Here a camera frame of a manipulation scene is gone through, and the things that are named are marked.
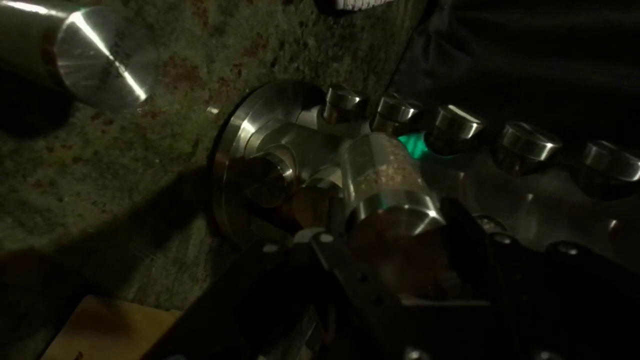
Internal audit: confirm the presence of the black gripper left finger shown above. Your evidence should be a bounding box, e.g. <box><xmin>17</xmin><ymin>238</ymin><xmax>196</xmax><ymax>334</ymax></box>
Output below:
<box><xmin>291</xmin><ymin>226</ymin><xmax>406</xmax><ymax>313</ymax></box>

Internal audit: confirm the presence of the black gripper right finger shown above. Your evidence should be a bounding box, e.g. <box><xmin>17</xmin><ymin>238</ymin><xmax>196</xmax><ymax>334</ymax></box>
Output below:
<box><xmin>438</xmin><ymin>196</ymin><xmax>511</xmax><ymax>273</ymax></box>

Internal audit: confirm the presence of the small steel cup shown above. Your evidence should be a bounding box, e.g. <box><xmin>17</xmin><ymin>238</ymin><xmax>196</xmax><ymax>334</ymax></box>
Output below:
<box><xmin>338</xmin><ymin>130</ymin><xmax>445</xmax><ymax>244</ymax></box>

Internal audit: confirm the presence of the stainless steel spice rack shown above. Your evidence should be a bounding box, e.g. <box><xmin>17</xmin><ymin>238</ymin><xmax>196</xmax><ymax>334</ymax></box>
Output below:
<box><xmin>209</xmin><ymin>78</ymin><xmax>640</xmax><ymax>276</ymax></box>

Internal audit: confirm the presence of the glass spice bottle steel lid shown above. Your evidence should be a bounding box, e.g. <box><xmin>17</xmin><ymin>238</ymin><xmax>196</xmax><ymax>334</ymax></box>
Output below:
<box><xmin>0</xmin><ymin>0</ymin><xmax>159</xmax><ymax>116</ymax></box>

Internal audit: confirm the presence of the black curtain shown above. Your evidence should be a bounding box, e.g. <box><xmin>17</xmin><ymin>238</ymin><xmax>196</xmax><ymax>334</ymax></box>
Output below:
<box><xmin>389</xmin><ymin>0</ymin><xmax>640</xmax><ymax>158</ymax></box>

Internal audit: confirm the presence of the wooden knife block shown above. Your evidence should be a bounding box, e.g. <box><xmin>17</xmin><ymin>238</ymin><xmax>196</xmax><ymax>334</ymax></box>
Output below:
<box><xmin>38</xmin><ymin>295</ymin><xmax>183</xmax><ymax>360</ymax></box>

